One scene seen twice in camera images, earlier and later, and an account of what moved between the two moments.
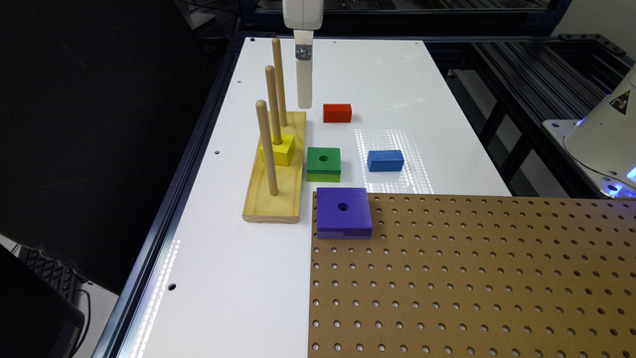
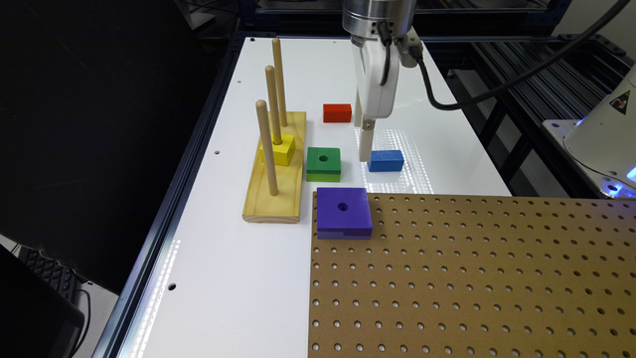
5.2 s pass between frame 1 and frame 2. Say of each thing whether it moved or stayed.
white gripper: moved
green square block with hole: stayed
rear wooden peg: stayed
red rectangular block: stayed
